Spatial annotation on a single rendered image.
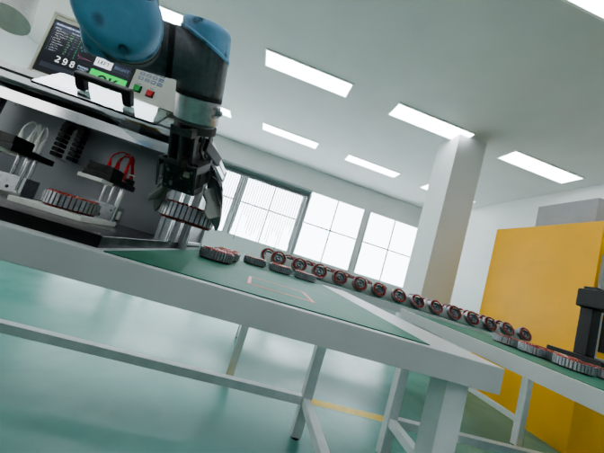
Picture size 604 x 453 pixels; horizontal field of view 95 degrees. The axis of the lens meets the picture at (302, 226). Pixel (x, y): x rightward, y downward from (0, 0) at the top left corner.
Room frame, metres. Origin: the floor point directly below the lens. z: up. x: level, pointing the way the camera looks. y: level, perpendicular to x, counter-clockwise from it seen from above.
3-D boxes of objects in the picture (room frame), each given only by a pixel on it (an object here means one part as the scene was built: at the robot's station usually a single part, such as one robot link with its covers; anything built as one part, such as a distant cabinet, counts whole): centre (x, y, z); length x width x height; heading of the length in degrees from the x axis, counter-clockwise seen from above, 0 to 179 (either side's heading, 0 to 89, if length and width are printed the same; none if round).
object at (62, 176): (0.92, 0.70, 0.92); 0.66 x 0.01 x 0.30; 97
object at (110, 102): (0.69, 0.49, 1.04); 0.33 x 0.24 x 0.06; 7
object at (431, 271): (4.03, -2.00, 1.65); 0.50 x 0.45 x 3.30; 7
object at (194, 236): (1.10, 0.40, 0.91); 0.28 x 0.03 x 0.32; 7
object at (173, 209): (0.59, 0.24, 0.85); 0.11 x 0.11 x 0.04
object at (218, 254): (0.94, 0.24, 0.77); 0.11 x 0.11 x 0.04
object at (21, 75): (0.98, 0.71, 1.09); 0.68 x 0.44 x 0.05; 97
